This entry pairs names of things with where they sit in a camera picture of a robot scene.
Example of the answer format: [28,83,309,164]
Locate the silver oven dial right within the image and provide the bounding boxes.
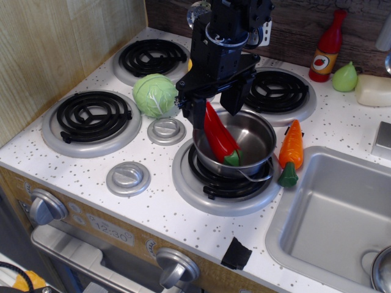
[156,247,200,289]

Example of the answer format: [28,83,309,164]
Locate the red toy chili pepper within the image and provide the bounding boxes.
[204,101,242,167]

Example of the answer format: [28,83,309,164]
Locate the silver oven dial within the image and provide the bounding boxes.
[156,247,200,289]
[29,188,68,225]

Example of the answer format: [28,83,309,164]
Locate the metal bowl in sink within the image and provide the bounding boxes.
[370,246,390,293]

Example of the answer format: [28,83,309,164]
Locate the hanging silver skimmer ladle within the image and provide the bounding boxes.
[186,1,211,29]

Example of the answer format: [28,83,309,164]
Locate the yellow object bottom left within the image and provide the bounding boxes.
[12,270,46,291]

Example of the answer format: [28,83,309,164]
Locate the silver oven door handle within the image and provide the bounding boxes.
[31,225,151,292]

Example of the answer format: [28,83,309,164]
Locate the silver toy sink basin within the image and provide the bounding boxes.
[266,146,390,292]

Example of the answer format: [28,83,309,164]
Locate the silver knob front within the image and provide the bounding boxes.
[106,162,151,197]

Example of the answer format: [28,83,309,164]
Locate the red toy ketchup bottle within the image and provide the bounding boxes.
[309,9,348,82]

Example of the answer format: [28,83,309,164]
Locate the stainless steel pot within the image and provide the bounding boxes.
[193,109,276,178]

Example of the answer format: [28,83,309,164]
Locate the front right black burner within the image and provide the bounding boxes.
[172,140,281,217]

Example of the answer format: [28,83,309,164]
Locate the orange toy carrot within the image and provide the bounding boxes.
[278,120,304,188]

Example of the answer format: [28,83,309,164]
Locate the silver knob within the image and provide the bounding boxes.
[106,162,151,197]
[147,118,186,146]

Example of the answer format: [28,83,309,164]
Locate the silver knob middle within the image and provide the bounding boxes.
[147,118,186,146]

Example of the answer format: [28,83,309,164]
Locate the green toy cabbage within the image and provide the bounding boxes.
[132,73,178,118]

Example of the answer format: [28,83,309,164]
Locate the back right black burner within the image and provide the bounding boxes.
[243,67,316,127]

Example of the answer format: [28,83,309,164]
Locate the black tape piece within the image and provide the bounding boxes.
[221,237,252,270]

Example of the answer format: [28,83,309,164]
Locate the back left black burner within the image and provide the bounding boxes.
[112,39,190,86]

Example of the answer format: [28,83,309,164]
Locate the silver faucet base block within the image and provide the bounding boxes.
[371,121,391,160]

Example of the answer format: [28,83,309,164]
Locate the silver oven dial left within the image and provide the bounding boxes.
[29,188,68,225]

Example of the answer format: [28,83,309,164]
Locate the silver faucet spout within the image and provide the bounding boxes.
[375,14,391,74]

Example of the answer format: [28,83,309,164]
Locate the green toy pear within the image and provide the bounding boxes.
[332,62,358,92]

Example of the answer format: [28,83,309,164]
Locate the hanging silver slotted spatula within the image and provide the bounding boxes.
[247,20,272,48]

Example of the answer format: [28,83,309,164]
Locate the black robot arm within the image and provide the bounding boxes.
[176,1,274,129]

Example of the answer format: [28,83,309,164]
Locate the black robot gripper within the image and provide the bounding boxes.
[176,18,260,129]

